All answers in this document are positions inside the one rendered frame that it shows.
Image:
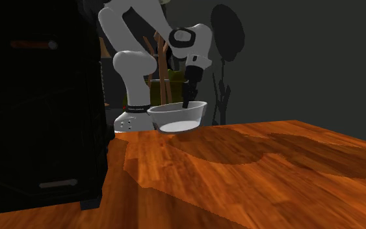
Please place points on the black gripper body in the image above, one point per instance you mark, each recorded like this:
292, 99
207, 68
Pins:
194, 73

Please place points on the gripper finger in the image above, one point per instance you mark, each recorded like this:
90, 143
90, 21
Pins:
194, 90
186, 95

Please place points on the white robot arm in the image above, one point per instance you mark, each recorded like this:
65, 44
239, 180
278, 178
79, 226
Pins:
135, 79

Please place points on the green box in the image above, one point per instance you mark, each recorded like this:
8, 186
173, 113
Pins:
175, 85

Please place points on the large black box appliance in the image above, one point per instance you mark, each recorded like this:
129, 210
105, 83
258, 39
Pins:
40, 104

